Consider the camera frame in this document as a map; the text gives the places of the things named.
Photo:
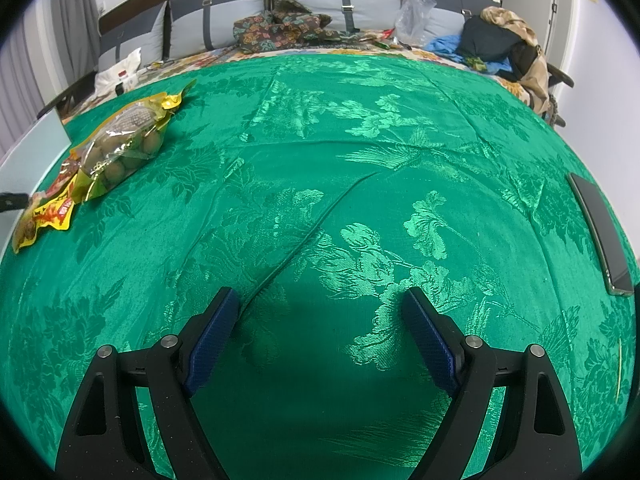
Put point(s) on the black chair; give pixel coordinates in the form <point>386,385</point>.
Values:
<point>560,75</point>

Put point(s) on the dark wooden bedside table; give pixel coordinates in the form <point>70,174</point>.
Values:
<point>70,95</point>

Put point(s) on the scattered small colourful wrappers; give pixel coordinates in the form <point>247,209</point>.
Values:
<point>382,36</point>

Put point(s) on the white plastic bag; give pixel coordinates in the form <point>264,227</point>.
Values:
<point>117,72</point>

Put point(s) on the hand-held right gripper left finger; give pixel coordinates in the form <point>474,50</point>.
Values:
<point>212,340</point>

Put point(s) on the yellow-topped snack packet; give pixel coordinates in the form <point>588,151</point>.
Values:
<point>125,145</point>

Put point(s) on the white storage box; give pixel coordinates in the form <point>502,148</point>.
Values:
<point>35,145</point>

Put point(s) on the clear plastic bag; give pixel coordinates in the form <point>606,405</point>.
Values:
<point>415,15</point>

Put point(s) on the yellow and red snack packet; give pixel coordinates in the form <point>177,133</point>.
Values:
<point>50,210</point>

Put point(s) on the blue cloth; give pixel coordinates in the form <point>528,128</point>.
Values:
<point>445,44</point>

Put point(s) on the small green leafy cloth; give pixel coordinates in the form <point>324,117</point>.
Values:
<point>477,62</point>

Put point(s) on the floral bedsheet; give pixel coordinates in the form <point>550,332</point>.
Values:
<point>210,57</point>

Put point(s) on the white door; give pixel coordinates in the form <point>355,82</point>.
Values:
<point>555,10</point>

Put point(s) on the large black smartphone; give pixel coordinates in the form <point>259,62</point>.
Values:
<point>600,230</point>

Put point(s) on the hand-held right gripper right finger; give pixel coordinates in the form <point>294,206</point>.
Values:
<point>430,340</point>

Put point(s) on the black bag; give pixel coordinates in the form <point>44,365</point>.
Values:
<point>485,37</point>

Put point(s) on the green patterned blanket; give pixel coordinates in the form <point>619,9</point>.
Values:
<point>350,185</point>

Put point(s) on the grey curtain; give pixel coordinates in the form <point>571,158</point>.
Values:
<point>75,10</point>

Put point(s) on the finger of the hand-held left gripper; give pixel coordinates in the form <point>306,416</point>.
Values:
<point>12,202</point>

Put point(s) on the dark floral cloth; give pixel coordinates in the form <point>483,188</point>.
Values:
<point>280,27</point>

